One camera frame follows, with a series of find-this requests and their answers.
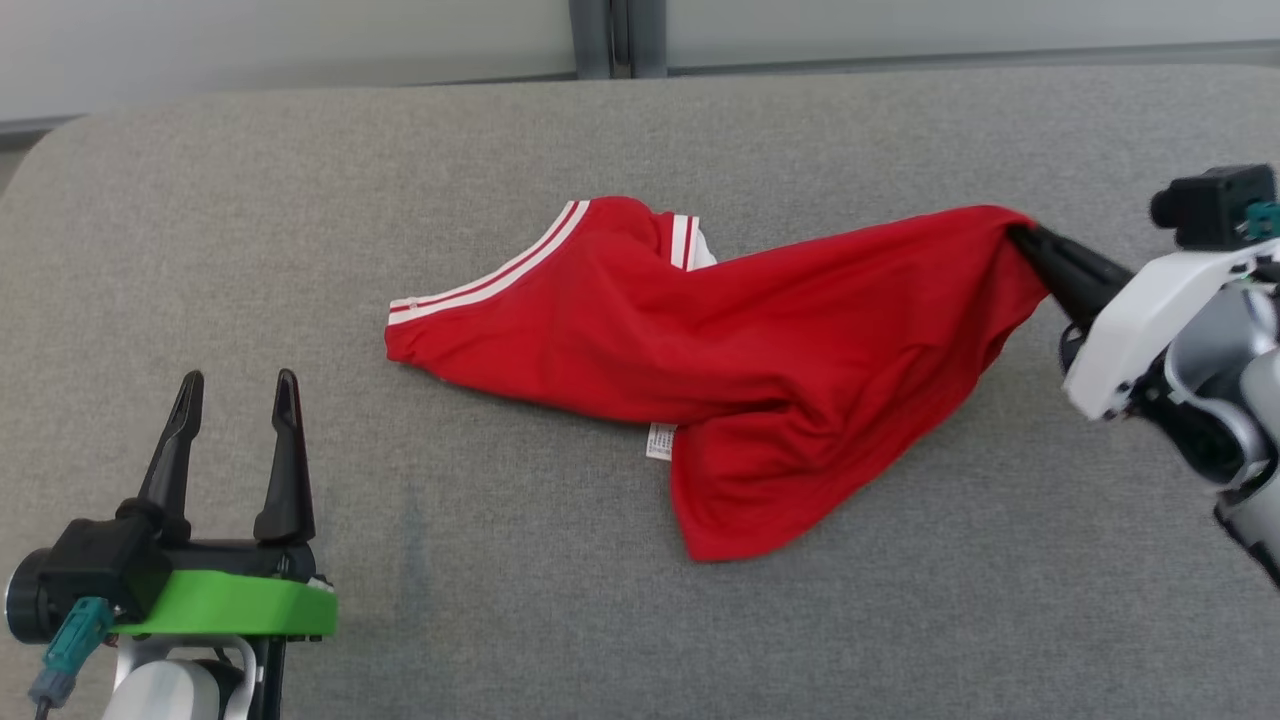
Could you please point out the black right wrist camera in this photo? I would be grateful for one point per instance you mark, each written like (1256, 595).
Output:
(1215, 205)

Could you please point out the teal right camera connector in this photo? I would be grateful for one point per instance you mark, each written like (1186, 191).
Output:
(1265, 220)

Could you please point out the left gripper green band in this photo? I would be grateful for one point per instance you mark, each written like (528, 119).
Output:
(240, 605)

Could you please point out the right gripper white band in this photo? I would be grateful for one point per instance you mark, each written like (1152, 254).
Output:
(1140, 320)

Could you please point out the red jersey white stripes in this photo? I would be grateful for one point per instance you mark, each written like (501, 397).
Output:
(760, 350)

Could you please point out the teal left camera connector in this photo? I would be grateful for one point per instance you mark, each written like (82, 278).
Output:
(70, 645)

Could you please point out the teal camera connector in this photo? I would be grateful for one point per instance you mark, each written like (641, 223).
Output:
(1265, 220)
(70, 645)

